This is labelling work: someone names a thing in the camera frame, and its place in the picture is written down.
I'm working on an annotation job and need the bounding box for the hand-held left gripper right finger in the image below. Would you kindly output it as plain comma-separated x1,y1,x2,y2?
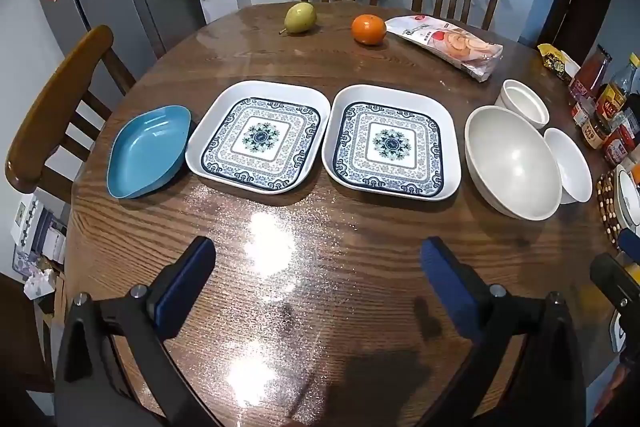
415,236,587,427

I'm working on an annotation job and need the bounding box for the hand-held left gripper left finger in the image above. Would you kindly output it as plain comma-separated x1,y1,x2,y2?
54,236,236,427

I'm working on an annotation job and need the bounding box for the small white bowl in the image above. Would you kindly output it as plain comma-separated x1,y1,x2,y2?
543,127,594,206

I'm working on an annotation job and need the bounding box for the large white bowl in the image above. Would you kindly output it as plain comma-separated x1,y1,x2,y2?
464,105,563,222

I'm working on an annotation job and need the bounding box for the blue oval dish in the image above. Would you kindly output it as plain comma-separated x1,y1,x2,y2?
106,105,192,200

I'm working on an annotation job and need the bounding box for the square blue patterned plate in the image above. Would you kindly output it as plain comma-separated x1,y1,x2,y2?
185,80,332,194
321,84,462,202

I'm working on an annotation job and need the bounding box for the white straight-sided ramekin bowl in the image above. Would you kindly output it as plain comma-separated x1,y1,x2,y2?
495,79,551,130

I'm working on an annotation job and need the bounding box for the wooden beaded trivet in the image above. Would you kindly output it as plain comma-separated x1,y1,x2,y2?
595,169,626,250

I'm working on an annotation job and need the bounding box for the white pot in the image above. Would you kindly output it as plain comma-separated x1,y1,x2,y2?
614,164,640,233

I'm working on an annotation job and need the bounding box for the red chili sauce jar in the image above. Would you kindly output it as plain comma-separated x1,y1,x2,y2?
602,127,637,168

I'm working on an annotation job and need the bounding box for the black lid brown sauce jar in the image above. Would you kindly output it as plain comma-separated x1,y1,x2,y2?
581,116,613,151

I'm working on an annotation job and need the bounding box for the white lid red label jar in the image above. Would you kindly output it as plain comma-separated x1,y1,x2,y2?
571,99,597,128

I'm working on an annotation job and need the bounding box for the yellow label vinegar bottle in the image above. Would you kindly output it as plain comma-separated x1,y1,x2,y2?
594,54,640,120

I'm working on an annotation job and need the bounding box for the yellow snack packet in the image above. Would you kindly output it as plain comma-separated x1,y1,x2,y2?
537,43,581,82

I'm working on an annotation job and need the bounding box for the wooden chair with curved backrest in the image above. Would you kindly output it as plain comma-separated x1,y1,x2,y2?
5,25,137,202

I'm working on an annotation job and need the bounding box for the white cake roll snack bag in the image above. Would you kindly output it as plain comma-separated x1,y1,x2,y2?
384,15,504,82

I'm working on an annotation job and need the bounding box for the orange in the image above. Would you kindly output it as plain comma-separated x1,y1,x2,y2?
351,14,388,46

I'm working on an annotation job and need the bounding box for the green pear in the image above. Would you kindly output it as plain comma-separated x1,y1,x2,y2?
278,2,318,36

